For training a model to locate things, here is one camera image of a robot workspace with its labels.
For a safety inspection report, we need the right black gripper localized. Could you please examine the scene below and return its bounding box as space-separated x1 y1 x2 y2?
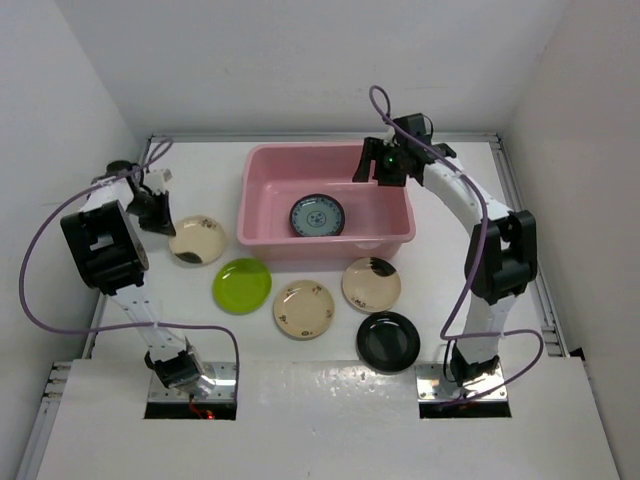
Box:
356 136 409 187

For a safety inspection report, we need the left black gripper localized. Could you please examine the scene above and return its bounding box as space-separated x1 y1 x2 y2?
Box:
125 189 175 235

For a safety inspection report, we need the lime green plate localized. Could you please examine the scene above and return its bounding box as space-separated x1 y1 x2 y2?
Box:
212 258 272 315

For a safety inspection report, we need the cream plate black brushstroke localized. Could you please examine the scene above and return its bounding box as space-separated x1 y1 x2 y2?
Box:
341 257 402 313

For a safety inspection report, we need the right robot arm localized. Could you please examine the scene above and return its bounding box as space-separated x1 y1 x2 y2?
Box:
352 114 538 386

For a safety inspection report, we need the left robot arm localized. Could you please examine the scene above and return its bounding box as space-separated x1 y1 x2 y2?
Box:
60 160 205 397

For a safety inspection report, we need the pink plastic bin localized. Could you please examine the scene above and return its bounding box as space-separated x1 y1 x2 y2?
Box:
236 142 416 261

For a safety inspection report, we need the cream floral plate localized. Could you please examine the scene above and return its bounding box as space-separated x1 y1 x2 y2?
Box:
273 280 336 340

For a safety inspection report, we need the black plate front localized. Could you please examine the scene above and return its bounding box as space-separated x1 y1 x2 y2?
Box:
355 311 421 374

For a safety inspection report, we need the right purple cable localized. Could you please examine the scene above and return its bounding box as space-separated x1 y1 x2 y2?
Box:
368 85 544 406

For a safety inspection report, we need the purple cable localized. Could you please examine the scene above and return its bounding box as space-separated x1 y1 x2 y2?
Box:
368 85 544 406
18 137 240 401

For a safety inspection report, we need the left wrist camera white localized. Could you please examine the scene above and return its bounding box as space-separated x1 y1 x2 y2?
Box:
144 169 172 195

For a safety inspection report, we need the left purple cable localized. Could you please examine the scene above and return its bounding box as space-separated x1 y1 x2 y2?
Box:
18 137 240 401

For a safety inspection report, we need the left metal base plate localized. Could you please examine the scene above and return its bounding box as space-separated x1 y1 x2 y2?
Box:
147 362 237 403

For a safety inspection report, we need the metal base plate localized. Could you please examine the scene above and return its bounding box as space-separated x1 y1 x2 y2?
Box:
147 362 237 403
414 363 508 404

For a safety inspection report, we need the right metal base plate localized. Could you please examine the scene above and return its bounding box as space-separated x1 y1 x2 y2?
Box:
414 363 508 404

